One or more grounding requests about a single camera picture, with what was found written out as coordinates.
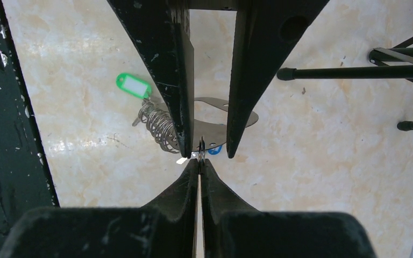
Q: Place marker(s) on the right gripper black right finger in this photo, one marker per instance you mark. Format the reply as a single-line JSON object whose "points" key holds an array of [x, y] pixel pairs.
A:
{"points": [[233, 228]]}

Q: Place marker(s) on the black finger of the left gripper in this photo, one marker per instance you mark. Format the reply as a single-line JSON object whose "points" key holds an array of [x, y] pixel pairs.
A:
{"points": [[266, 32], [160, 33]]}

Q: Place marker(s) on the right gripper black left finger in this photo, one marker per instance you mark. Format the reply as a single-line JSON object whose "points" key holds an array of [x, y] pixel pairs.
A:
{"points": [[164, 227]]}

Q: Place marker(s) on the green key tag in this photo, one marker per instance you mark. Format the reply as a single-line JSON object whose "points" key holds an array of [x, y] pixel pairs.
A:
{"points": [[133, 85]]}

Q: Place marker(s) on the blue key tag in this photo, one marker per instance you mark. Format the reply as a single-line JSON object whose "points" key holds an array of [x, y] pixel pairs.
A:
{"points": [[216, 150]]}

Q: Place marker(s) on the silver key on green tag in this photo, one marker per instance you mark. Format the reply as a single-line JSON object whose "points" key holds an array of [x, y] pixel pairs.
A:
{"points": [[137, 119]]}

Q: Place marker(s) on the black music stand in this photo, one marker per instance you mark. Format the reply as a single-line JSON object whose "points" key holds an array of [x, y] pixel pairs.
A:
{"points": [[388, 63]]}

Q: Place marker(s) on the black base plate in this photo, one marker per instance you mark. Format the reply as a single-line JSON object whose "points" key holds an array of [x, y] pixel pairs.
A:
{"points": [[25, 179]]}

